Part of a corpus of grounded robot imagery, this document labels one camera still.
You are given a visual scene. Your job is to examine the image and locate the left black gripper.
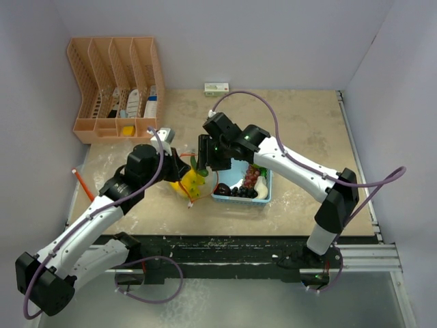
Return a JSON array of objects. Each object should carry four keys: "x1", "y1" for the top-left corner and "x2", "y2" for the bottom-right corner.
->
[{"x1": 141, "y1": 146, "x2": 191, "y2": 188}]

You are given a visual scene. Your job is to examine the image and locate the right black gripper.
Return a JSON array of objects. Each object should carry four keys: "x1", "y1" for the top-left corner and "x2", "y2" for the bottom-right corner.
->
[{"x1": 197, "y1": 133, "x2": 231, "y2": 171}]

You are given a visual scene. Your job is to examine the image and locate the clear zip bag orange zipper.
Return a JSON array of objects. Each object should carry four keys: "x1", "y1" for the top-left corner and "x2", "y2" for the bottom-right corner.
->
[{"x1": 169, "y1": 148, "x2": 219, "y2": 208}]

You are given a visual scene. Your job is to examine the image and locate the yellow banana bunch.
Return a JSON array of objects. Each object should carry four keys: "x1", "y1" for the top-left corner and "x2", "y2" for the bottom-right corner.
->
[{"x1": 169, "y1": 169, "x2": 206, "y2": 201}]

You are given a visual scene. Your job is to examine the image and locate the white garlic toy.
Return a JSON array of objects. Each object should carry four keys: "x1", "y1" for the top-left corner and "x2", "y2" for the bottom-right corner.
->
[{"x1": 254, "y1": 176, "x2": 268, "y2": 200}]

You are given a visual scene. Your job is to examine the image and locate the green cucumber toy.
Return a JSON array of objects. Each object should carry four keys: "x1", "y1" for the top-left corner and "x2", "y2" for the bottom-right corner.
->
[{"x1": 190, "y1": 155, "x2": 209, "y2": 177}]

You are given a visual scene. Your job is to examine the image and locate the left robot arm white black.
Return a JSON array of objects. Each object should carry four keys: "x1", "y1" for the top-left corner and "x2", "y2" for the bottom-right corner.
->
[{"x1": 15, "y1": 144, "x2": 191, "y2": 320}]

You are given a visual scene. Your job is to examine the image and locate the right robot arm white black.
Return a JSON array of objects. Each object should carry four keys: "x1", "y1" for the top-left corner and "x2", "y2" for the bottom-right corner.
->
[{"x1": 198, "y1": 113, "x2": 359, "y2": 267}]

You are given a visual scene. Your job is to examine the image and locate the yellow item in organizer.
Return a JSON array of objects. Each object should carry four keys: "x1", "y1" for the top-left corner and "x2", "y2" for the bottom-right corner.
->
[{"x1": 122, "y1": 126, "x2": 135, "y2": 137}]

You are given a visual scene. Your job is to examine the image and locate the light blue plastic basket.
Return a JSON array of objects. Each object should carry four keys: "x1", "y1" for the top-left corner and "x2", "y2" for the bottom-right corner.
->
[{"x1": 212, "y1": 159, "x2": 272, "y2": 206}]

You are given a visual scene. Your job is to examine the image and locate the dark brown mangosteen toy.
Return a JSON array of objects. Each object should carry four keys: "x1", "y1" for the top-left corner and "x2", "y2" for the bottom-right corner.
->
[{"x1": 214, "y1": 183, "x2": 231, "y2": 196}]

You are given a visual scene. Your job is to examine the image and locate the small white green box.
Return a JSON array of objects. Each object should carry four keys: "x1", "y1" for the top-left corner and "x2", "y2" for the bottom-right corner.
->
[{"x1": 203, "y1": 83, "x2": 229, "y2": 97}]

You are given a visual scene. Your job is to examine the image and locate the white blue item in organizer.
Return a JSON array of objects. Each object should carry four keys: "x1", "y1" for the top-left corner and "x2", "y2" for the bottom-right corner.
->
[{"x1": 143, "y1": 85, "x2": 158, "y2": 118}]

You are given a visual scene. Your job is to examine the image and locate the red grapes bunch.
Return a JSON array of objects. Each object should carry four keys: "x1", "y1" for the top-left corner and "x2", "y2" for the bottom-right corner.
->
[{"x1": 243, "y1": 165, "x2": 260, "y2": 189}]

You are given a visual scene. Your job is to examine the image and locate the white bottle in organizer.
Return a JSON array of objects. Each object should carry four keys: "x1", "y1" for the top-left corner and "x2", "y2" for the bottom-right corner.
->
[{"x1": 126, "y1": 89, "x2": 140, "y2": 118}]

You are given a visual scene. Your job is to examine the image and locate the dark blue grapes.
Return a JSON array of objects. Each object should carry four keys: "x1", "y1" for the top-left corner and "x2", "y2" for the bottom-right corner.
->
[{"x1": 231, "y1": 185, "x2": 258, "y2": 199}]

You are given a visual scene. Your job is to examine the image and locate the orange desk file organizer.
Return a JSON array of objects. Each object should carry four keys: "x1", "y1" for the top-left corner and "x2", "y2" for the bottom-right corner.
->
[{"x1": 67, "y1": 37, "x2": 166, "y2": 144}]

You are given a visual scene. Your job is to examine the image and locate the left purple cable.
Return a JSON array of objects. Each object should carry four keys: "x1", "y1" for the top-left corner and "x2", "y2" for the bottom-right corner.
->
[{"x1": 22, "y1": 126, "x2": 165, "y2": 320}]

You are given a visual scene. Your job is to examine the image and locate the purple cable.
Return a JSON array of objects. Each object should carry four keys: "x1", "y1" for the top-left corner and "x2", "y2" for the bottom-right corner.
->
[
  {"x1": 22, "y1": 126, "x2": 165, "y2": 320},
  {"x1": 208, "y1": 90, "x2": 407, "y2": 247}
]

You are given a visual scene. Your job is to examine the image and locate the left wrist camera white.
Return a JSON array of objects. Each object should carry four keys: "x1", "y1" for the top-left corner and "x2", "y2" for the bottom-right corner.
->
[{"x1": 150, "y1": 128, "x2": 175, "y2": 154}]

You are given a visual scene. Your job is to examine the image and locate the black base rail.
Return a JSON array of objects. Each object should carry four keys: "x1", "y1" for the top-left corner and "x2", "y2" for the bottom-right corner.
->
[{"x1": 85, "y1": 234, "x2": 376, "y2": 284}]

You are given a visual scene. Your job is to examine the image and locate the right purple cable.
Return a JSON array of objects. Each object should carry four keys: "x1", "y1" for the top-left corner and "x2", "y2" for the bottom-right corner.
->
[{"x1": 208, "y1": 90, "x2": 407, "y2": 247}]

